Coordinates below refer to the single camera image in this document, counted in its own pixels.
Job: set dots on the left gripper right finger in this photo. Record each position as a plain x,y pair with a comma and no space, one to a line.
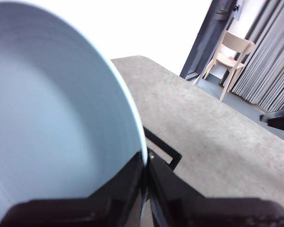
203,212

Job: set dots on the grey pleated curtain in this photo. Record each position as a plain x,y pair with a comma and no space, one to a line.
269,59

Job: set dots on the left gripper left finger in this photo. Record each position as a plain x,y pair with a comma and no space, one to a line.
97,212

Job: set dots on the black plate rack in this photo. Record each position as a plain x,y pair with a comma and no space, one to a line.
177,159

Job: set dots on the dark grey door frame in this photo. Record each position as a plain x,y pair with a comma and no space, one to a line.
203,42

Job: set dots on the blue round plate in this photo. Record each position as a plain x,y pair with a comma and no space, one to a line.
49,106

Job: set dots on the beige wooden chair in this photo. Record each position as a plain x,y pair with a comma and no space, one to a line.
227,60

